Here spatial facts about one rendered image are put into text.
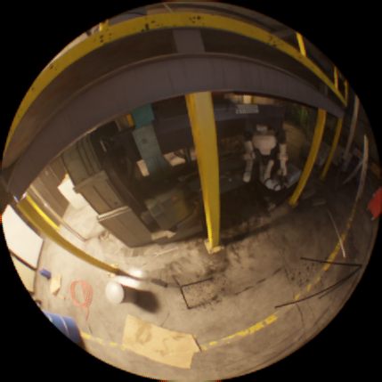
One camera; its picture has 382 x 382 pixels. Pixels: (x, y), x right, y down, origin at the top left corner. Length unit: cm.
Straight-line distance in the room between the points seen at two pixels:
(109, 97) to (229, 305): 201
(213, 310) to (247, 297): 44
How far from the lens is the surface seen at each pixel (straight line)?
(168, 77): 62
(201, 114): 59
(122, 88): 62
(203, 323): 174
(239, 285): 170
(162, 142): 156
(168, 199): 117
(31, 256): 585
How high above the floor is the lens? 167
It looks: 43 degrees down
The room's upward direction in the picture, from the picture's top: 14 degrees counter-clockwise
